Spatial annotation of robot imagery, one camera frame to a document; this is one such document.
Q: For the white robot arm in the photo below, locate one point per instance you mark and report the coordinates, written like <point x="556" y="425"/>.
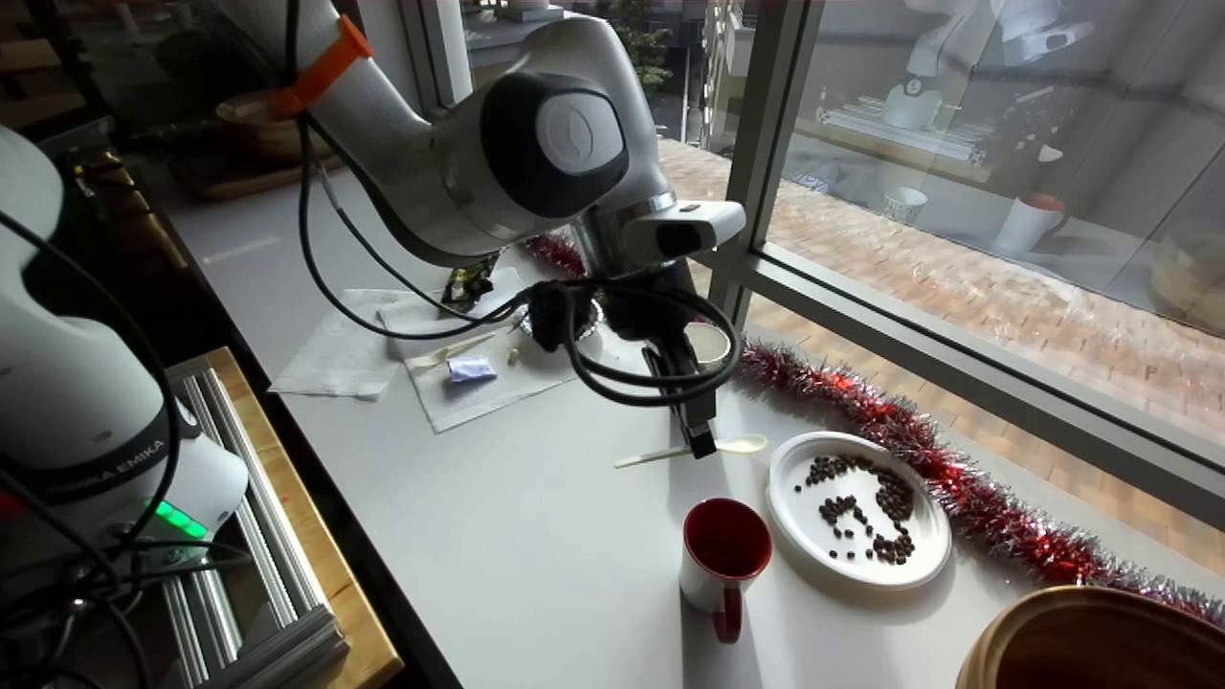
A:
<point x="421" y="153"/>

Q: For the grey window frame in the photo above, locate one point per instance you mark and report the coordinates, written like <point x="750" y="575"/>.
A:
<point x="763" y="153"/>

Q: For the thin wooden stick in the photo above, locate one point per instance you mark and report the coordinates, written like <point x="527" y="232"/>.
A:
<point x="448" y="353"/>

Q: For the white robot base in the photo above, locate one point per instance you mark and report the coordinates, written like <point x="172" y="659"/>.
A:
<point x="63" y="385"/>

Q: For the white round plate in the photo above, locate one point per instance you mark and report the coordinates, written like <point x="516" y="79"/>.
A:
<point x="798" y="523"/>

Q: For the white mug red inside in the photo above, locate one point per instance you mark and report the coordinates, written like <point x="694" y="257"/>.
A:
<point x="728" y="539"/>

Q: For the aluminium rail frame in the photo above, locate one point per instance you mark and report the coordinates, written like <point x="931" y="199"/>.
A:
<point x="273" y="575"/>

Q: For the large wooden bowl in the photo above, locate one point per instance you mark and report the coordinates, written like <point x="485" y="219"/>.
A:
<point x="1086" y="643"/>

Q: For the wooden board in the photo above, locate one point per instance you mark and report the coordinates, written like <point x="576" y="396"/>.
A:
<point x="317" y="559"/>

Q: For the wicker basket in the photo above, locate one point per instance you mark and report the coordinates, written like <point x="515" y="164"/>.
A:
<point x="250" y="121"/>

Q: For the red tinsel garland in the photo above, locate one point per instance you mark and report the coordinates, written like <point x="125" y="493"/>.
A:
<point x="918" y="445"/>

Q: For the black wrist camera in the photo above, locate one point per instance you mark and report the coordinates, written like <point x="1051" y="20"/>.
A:
<point x="561" y="316"/>

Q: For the dark coffee beans pile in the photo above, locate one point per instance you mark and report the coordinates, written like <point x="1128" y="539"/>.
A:
<point x="884" y="497"/>

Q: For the folded white paper towel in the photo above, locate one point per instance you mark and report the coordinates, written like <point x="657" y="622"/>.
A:
<point x="427" y="344"/>

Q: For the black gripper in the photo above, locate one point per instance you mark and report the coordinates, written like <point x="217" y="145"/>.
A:
<point x="657" y="311"/>

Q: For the large white paper towel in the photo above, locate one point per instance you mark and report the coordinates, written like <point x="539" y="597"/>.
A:
<point x="329" y="356"/>

